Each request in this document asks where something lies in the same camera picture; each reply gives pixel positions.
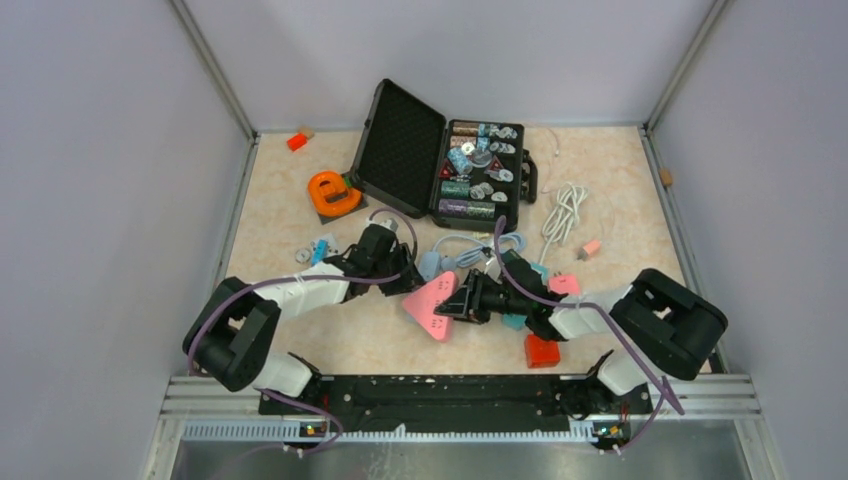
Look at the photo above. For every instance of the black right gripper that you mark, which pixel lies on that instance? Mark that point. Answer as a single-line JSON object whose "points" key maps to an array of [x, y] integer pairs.
{"points": [[466, 303]]}

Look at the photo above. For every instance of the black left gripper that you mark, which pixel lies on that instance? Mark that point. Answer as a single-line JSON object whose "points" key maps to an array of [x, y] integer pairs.
{"points": [[408, 283]]}

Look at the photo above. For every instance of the light blue power strip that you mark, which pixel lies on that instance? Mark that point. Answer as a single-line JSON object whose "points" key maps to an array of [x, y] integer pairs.
{"points": [[429, 265]]}

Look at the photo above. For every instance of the pink triangular power strip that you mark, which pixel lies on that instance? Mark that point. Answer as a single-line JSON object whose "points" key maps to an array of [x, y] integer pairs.
{"points": [[421, 305]]}

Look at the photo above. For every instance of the small blue plug adapter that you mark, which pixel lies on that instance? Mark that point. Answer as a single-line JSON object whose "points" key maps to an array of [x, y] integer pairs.
{"points": [[320, 249]]}

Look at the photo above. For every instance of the red cube socket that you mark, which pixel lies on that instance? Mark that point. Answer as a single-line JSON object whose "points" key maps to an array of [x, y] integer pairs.
{"points": [[541, 353]]}

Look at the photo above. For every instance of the small pink plug adapter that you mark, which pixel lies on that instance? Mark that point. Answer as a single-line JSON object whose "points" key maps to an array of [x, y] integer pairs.
{"points": [[589, 249]]}

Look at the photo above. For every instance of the teal power strip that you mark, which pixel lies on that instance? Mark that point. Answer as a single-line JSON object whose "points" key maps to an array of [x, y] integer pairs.
{"points": [[516, 321]]}

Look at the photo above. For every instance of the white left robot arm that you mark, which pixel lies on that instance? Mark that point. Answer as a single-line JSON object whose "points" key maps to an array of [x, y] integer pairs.
{"points": [[231, 339]]}

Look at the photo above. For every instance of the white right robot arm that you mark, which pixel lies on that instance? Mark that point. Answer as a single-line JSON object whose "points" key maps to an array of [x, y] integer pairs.
{"points": [[665, 329]]}

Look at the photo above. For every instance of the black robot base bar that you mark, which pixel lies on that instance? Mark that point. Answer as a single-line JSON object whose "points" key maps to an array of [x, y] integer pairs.
{"points": [[470, 403]]}

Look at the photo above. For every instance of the light blue plug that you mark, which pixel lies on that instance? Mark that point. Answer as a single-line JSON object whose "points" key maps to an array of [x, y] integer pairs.
{"points": [[448, 263]]}

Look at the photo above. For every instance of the orange tape dispenser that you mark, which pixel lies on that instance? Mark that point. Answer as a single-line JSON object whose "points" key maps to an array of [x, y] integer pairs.
{"points": [[332, 196]]}

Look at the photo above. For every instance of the black open carrying case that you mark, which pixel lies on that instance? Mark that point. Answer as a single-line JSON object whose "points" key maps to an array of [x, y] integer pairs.
{"points": [[462, 174]]}

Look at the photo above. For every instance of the small red block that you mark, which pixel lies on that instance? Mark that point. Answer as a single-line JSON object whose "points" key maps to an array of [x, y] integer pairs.
{"points": [[297, 141]]}

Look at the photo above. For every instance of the small wooden block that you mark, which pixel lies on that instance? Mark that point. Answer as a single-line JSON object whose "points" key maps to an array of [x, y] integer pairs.
{"points": [[307, 132]]}

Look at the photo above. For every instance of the wooden block on rail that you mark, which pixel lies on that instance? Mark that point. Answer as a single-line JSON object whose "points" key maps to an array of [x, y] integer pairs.
{"points": [[666, 177]]}

